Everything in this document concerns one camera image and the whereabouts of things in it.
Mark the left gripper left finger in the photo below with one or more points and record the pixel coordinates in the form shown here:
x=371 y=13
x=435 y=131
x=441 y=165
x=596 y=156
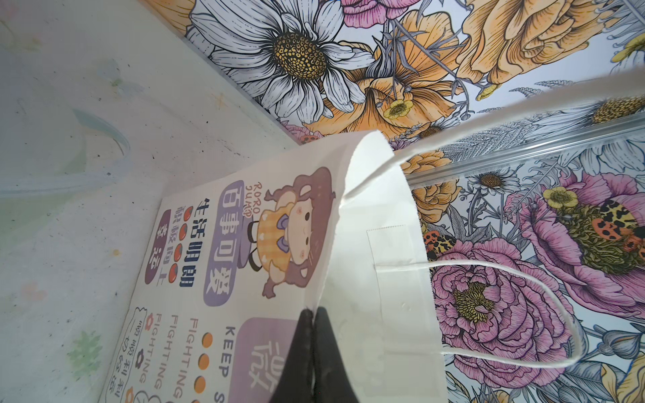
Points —
x=295 y=384

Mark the white printed paper bag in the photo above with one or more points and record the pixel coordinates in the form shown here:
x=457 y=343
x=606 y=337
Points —
x=231 y=265

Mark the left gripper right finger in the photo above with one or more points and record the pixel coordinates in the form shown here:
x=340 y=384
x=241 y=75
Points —
x=331 y=382

